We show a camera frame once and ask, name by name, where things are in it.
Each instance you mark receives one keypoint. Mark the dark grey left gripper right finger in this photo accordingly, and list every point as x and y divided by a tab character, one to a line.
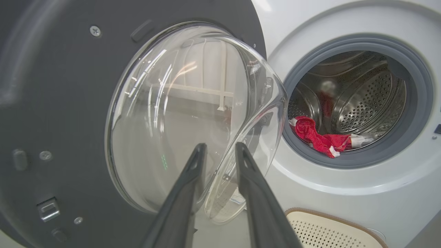
263	206

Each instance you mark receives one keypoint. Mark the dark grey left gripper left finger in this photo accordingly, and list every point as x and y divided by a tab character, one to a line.
179	206

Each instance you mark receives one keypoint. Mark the red basketball jersey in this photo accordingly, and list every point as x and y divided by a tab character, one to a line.
320	139

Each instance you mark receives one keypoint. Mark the black round glass washer door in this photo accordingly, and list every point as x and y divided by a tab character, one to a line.
69	103

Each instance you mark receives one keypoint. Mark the cream perforated laundry basket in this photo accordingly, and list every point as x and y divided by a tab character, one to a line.
327	234

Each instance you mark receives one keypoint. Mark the white front-load washing machine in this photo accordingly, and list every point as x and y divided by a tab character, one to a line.
344	206

